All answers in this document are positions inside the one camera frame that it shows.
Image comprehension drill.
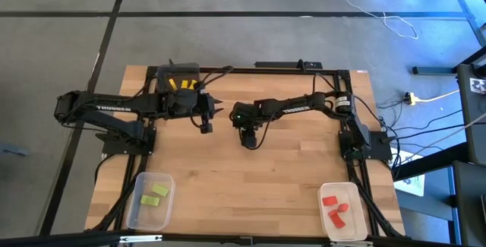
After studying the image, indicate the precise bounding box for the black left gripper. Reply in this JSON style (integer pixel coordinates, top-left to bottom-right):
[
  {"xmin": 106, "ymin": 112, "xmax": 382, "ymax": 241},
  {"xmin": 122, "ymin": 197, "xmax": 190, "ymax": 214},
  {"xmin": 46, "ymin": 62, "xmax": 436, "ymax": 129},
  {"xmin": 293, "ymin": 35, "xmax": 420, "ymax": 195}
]
[{"xmin": 162, "ymin": 88, "xmax": 224, "ymax": 122}]

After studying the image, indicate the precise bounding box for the green arched foam block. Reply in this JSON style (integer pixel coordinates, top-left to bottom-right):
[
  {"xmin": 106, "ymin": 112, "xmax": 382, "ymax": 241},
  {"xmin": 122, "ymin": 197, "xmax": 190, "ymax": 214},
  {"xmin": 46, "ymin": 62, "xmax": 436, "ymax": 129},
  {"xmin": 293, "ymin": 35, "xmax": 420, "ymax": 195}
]
[{"xmin": 140, "ymin": 195, "xmax": 161, "ymax": 207}]

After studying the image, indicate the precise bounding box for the dark grey translucent bin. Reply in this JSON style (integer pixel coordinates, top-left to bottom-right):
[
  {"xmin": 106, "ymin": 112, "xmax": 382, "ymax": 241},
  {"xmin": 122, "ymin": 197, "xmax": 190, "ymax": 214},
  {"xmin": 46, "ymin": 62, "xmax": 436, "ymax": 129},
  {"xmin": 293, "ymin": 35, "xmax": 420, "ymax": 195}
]
[{"xmin": 156, "ymin": 62, "xmax": 202, "ymax": 96}]

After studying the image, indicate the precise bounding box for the clear plastic bin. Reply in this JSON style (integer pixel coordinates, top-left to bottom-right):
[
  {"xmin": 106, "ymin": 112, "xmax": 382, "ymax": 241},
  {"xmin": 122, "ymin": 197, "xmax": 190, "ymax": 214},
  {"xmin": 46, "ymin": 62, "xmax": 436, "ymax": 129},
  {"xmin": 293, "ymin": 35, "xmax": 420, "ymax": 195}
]
[{"xmin": 125, "ymin": 173, "xmax": 176, "ymax": 234}]

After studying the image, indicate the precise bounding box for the white bottom-right bin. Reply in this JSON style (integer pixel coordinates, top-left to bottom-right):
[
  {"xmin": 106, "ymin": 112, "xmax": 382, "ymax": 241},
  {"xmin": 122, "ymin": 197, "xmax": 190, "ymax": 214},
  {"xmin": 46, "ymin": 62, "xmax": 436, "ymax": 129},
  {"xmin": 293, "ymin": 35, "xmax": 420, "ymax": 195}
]
[{"xmin": 317, "ymin": 181, "xmax": 370, "ymax": 242}]

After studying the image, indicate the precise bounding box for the white paper sheet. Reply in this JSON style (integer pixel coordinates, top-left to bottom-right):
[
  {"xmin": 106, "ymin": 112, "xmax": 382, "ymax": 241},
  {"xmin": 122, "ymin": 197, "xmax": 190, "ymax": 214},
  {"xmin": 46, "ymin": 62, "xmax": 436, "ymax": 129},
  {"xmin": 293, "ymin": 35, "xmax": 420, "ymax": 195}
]
[{"xmin": 393, "ymin": 150, "xmax": 427, "ymax": 198}]

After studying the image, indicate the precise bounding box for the black diagonal floor beam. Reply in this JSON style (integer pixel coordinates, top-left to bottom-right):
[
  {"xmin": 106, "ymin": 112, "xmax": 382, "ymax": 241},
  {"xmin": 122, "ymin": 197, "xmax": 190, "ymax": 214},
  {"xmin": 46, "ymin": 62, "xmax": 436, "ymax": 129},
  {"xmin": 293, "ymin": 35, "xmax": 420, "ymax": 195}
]
[{"xmin": 390, "ymin": 141, "xmax": 469, "ymax": 182}]

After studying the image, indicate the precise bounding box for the black floor bar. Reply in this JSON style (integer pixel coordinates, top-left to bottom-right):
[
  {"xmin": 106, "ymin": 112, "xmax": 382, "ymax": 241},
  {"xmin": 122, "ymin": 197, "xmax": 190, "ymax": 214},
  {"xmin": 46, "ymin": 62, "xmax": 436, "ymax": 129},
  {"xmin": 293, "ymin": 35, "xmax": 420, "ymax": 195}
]
[{"xmin": 412, "ymin": 65, "xmax": 459, "ymax": 76}]

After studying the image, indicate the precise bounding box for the grey floor tape piece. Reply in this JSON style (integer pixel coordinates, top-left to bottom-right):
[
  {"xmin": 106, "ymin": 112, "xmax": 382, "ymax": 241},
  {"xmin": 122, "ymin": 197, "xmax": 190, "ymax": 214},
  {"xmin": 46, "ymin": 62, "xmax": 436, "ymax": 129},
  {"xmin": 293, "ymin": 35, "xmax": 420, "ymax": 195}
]
[{"xmin": 0, "ymin": 141, "xmax": 30, "ymax": 157}]

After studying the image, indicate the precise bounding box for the black gantry bar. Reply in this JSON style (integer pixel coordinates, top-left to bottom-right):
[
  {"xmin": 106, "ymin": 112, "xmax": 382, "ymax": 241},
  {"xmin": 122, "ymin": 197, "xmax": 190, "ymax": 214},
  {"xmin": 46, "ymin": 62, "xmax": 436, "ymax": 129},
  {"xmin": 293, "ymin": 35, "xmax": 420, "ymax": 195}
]
[{"xmin": 0, "ymin": 228, "xmax": 486, "ymax": 247}]

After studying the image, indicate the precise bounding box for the dark grey cabinet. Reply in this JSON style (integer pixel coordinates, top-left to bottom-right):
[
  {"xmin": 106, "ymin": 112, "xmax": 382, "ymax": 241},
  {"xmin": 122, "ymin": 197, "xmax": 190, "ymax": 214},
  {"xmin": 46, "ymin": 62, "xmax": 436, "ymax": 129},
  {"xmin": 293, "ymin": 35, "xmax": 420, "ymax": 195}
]
[{"xmin": 455, "ymin": 44, "xmax": 486, "ymax": 166}]

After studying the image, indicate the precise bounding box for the black white fiducial marker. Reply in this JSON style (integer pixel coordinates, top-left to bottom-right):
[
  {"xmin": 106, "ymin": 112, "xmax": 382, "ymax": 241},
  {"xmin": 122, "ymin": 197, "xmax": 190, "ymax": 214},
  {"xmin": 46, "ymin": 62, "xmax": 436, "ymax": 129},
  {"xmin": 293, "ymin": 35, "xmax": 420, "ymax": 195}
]
[{"xmin": 469, "ymin": 77, "xmax": 486, "ymax": 96}]

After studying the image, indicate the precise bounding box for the dark grey cart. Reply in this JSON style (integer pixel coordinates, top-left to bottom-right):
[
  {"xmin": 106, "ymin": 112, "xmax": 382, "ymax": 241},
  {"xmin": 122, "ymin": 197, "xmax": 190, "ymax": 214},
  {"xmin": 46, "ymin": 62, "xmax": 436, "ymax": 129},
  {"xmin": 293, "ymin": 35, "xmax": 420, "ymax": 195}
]
[{"xmin": 450, "ymin": 159, "xmax": 486, "ymax": 247}]

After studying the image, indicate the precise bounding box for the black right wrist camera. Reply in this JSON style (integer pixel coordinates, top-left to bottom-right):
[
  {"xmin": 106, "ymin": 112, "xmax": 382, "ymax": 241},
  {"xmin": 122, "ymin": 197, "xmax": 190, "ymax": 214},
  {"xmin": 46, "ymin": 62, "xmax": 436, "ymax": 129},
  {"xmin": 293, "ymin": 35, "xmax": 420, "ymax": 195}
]
[{"xmin": 240, "ymin": 130, "xmax": 260, "ymax": 150}]

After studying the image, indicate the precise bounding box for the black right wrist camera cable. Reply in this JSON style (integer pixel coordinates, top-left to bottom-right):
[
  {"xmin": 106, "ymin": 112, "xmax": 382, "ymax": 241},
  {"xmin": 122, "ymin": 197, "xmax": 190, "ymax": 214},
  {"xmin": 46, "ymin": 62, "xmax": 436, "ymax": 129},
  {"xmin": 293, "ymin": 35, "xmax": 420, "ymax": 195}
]
[{"xmin": 238, "ymin": 116, "xmax": 273, "ymax": 151}]

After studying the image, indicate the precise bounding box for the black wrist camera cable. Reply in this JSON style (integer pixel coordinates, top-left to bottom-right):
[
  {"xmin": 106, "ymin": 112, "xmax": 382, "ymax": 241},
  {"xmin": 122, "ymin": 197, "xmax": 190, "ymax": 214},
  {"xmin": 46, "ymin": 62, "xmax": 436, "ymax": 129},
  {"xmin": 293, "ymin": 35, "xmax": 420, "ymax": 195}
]
[
  {"xmin": 189, "ymin": 65, "xmax": 235, "ymax": 90},
  {"xmin": 238, "ymin": 116, "xmax": 273, "ymax": 151}
]

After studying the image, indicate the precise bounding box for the black left wrist camera cable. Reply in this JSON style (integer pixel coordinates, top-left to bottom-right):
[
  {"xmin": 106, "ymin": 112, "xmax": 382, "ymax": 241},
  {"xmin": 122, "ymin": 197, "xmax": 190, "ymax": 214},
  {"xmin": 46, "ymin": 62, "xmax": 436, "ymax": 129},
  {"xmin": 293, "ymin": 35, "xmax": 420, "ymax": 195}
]
[{"xmin": 189, "ymin": 65, "xmax": 235, "ymax": 90}]

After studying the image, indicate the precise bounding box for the black aluminium table frame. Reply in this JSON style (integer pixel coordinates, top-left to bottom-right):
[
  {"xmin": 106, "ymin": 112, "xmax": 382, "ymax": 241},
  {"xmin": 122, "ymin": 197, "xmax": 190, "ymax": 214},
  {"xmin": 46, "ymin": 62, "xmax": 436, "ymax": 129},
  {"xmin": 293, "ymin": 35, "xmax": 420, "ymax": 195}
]
[{"xmin": 85, "ymin": 65, "xmax": 406, "ymax": 240}]

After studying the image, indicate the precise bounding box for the black cable bundle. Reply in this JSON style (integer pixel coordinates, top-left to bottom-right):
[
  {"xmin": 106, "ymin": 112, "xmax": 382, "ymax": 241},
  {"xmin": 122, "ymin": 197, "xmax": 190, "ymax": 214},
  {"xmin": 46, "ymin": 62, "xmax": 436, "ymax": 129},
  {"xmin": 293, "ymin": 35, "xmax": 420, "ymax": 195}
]
[
  {"xmin": 346, "ymin": 158, "xmax": 404, "ymax": 239},
  {"xmin": 90, "ymin": 154, "xmax": 150, "ymax": 233}
]

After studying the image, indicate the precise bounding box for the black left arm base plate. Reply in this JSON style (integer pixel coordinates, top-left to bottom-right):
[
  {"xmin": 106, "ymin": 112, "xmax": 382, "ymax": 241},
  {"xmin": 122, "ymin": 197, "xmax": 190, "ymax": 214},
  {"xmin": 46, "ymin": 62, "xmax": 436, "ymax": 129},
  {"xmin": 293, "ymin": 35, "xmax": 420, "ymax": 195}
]
[{"xmin": 95, "ymin": 127, "xmax": 157, "ymax": 157}]

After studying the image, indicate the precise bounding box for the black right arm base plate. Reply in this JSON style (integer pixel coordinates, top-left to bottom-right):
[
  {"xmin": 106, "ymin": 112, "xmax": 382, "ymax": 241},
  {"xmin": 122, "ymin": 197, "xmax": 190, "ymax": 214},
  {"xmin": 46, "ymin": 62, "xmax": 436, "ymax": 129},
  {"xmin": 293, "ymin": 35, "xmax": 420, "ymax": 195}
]
[{"xmin": 338, "ymin": 128, "xmax": 393, "ymax": 162}]

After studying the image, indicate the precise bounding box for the silver metal bracket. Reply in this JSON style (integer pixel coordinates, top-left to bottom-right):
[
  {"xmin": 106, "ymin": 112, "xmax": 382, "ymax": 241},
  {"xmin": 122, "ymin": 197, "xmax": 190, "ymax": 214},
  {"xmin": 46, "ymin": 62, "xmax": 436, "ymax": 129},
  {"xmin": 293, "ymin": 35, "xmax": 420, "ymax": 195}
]
[{"xmin": 118, "ymin": 233, "xmax": 163, "ymax": 244}]

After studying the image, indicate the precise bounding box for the white floor cable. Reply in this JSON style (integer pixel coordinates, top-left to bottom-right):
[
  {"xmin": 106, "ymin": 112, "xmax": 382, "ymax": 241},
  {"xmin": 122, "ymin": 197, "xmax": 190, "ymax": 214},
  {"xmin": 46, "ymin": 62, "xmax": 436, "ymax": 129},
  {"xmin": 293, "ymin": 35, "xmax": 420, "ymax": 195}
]
[{"xmin": 312, "ymin": 0, "xmax": 419, "ymax": 40}]

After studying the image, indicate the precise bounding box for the black floor cable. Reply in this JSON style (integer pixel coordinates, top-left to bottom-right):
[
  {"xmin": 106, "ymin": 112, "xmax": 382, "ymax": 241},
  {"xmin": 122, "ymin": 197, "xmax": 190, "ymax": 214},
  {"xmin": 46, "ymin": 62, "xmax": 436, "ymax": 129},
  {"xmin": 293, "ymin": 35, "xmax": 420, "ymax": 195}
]
[{"xmin": 375, "ymin": 108, "xmax": 466, "ymax": 168}]

